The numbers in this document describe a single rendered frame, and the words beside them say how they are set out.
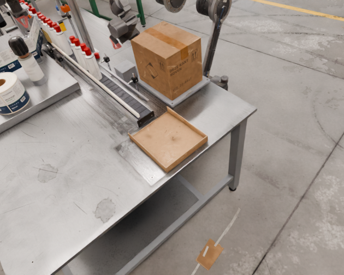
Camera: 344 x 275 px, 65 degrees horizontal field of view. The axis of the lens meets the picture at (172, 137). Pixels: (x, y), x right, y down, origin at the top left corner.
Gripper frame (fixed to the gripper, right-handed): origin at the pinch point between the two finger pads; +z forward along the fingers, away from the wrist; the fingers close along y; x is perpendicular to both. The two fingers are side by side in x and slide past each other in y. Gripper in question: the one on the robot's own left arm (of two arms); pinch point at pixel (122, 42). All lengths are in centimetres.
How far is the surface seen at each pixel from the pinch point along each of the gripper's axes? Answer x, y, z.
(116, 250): 82, 66, 54
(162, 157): 54, 25, -1
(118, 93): 14.1, 8.1, 26.3
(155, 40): 8.5, -16.6, 0.4
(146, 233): 88, 47, 50
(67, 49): -35, 0, 61
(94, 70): -5.8, 7.5, 32.7
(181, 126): 50, 5, 3
